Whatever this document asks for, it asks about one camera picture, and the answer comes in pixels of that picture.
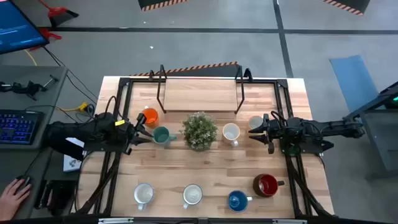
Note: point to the white mug red stripes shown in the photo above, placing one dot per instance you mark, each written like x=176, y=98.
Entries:
x=143, y=193

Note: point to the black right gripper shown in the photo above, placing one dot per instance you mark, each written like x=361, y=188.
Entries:
x=273, y=130

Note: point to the dark mug red inside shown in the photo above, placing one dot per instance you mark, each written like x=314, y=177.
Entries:
x=265, y=185

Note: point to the wooden shelf black metal frame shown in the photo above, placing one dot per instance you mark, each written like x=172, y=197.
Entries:
x=199, y=95

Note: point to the silver bracket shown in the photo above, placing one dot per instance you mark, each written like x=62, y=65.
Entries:
x=116, y=221
x=289, y=221

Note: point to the red dustpan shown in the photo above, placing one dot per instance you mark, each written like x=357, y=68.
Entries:
x=59, y=12

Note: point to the black aluminium table frame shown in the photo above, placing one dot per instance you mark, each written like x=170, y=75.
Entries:
x=125, y=82

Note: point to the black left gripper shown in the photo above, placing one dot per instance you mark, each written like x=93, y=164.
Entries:
x=129, y=137

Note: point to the blue glazed mug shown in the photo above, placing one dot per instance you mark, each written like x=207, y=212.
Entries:
x=237, y=201

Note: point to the potted green plant striped pot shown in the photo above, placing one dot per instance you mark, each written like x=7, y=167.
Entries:
x=199, y=130

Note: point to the black backlit keyboard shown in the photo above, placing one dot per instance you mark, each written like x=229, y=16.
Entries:
x=17, y=127

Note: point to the person's hand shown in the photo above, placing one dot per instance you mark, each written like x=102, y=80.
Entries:
x=12, y=200

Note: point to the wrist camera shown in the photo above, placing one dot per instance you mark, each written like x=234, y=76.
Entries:
x=271, y=148
x=141, y=119

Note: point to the dark metal cart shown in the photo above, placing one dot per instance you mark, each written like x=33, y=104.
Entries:
x=379, y=140

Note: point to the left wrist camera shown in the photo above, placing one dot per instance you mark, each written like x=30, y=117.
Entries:
x=141, y=119

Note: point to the honeycomb pattern mug orange rim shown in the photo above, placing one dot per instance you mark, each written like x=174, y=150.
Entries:
x=255, y=121

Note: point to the red brush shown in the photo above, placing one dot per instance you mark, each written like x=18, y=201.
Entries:
x=46, y=33

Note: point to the white printed box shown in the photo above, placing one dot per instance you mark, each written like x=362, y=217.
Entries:
x=72, y=161

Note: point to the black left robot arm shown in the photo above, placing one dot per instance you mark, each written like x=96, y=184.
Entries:
x=93, y=130

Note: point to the black clamp tool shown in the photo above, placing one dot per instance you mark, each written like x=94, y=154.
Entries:
x=28, y=88

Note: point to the blue floor mat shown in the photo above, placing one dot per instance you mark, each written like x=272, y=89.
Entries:
x=354, y=82

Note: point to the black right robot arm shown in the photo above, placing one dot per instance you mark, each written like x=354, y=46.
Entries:
x=326, y=127

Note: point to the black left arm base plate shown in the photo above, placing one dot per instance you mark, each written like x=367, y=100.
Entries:
x=93, y=148

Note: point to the white mug yellow rim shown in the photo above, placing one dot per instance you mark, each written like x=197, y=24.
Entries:
x=231, y=132

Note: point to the black box under desk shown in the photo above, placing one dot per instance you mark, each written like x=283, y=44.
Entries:
x=56, y=196

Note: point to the teal mug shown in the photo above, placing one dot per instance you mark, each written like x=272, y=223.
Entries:
x=161, y=135

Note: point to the grey desk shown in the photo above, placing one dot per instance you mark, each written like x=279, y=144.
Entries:
x=53, y=93

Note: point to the black elongated pad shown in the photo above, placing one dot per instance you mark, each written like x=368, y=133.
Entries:
x=70, y=151

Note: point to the black hazard-striped floor ramp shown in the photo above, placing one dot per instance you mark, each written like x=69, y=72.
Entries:
x=202, y=71
x=348, y=4
x=161, y=3

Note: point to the computer monitor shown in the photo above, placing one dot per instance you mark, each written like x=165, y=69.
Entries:
x=18, y=28

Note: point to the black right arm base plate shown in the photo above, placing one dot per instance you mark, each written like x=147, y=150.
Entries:
x=311, y=150

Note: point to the white mug blue pattern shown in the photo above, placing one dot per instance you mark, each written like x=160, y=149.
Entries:
x=192, y=194

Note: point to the black computer mouse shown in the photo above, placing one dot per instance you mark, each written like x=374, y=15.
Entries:
x=25, y=181

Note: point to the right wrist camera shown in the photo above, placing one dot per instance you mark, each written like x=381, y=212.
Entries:
x=271, y=148

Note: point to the yellow power plug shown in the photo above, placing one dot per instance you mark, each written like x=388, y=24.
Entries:
x=83, y=107

